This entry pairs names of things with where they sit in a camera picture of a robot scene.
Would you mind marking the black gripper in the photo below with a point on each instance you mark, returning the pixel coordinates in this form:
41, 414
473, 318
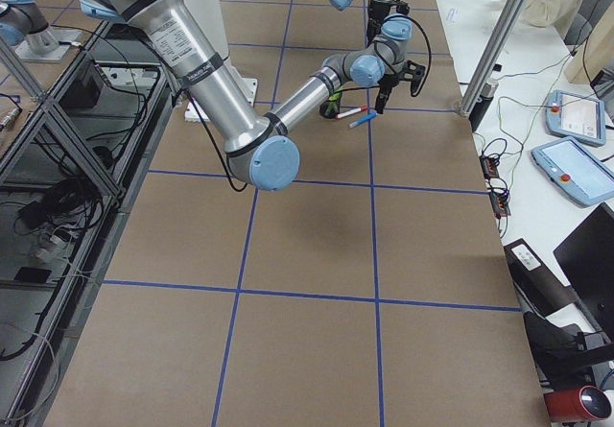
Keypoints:
372, 26
388, 83

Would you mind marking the red capped white marker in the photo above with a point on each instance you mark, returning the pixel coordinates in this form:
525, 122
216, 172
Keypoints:
350, 112

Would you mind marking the blue marker pen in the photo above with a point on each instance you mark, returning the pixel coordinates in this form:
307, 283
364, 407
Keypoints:
363, 120

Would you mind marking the black mesh pen cup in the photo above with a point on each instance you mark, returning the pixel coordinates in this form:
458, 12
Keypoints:
329, 110

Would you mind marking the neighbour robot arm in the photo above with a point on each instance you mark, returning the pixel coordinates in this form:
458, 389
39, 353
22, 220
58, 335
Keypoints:
19, 19

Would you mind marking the orange black adapter box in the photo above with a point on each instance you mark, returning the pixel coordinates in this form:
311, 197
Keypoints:
489, 165

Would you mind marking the brown paper table cover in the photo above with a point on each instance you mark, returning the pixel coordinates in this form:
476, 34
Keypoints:
373, 291

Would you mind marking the teach pendant far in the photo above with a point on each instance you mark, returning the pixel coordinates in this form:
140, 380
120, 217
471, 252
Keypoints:
581, 117

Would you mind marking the teach pendant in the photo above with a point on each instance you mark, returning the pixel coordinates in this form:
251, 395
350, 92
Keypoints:
574, 171
581, 117

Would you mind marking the teach pendant near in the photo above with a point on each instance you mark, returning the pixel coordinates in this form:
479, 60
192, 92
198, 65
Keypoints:
574, 171

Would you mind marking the white remote on box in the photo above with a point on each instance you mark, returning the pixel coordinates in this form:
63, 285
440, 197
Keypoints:
526, 257

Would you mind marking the black monitor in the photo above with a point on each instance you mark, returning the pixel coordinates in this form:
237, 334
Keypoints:
586, 259

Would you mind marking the red cylinder bottle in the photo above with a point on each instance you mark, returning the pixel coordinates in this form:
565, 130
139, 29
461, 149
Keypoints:
586, 403

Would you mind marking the aluminium frame post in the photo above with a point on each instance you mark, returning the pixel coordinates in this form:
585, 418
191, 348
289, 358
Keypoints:
508, 17

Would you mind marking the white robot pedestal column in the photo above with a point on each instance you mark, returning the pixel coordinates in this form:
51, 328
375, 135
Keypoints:
208, 15

